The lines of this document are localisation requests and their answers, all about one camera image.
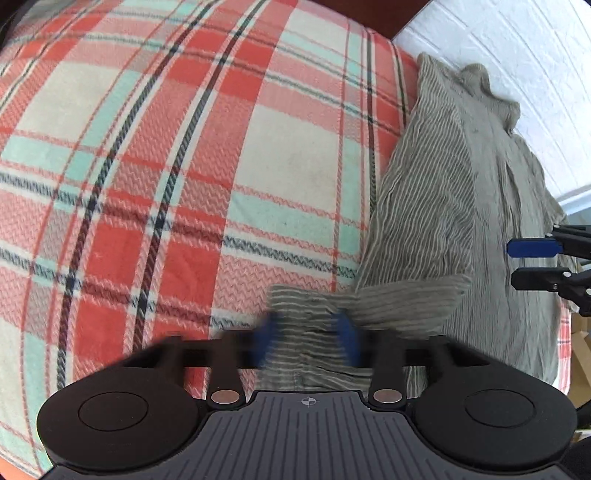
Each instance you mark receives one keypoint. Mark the brown wooden headboard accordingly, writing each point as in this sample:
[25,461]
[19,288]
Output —
[369,16]

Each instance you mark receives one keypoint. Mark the red plaid bed sheet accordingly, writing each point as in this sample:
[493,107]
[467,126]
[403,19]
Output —
[161,184]

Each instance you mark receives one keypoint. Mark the cardboard box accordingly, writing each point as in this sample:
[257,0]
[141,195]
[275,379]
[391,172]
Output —
[581,360]

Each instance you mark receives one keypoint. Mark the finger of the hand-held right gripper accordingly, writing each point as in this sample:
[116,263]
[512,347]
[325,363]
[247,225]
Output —
[540,279]
[531,248]

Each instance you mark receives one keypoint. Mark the grey-green striped shirt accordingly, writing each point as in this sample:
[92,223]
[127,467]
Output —
[438,207]

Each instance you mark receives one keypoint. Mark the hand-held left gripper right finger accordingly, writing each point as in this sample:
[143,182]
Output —
[347,337]

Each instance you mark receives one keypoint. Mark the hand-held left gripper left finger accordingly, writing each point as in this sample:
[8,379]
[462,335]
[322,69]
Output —
[268,339]

